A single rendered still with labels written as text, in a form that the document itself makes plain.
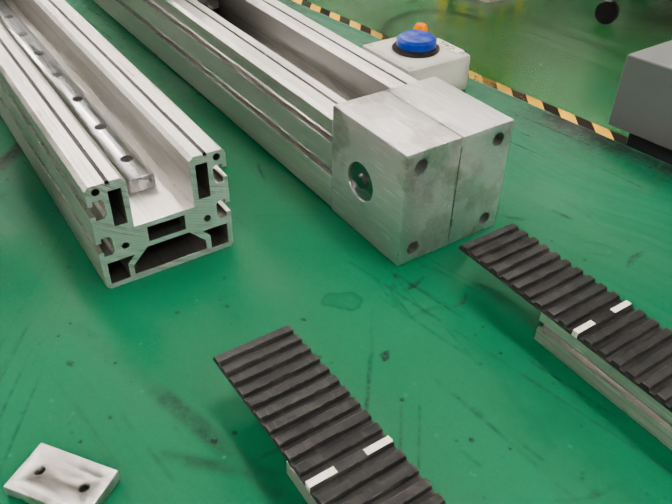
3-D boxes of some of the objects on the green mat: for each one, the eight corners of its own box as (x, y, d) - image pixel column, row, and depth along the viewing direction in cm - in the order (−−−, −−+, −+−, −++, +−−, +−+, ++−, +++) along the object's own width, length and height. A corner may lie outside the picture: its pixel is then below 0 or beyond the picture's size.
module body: (233, 244, 54) (224, 147, 49) (107, 290, 50) (82, 189, 45) (-8, -25, 106) (-25, -86, 101) (-80, -15, 102) (-102, -77, 97)
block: (516, 216, 58) (538, 111, 52) (396, 267, 52) (406, 156, 47) (444, 168, 64) (457, 69, 58) (330, 209, 58) (332, 104, 52)
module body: (424, 175, 63) (433, 87, 58) (330, 209, 58) (332, 116, 53) (114, -43, 115) (104, -100, 110) (52, -34, 110) (39, -93, 105)
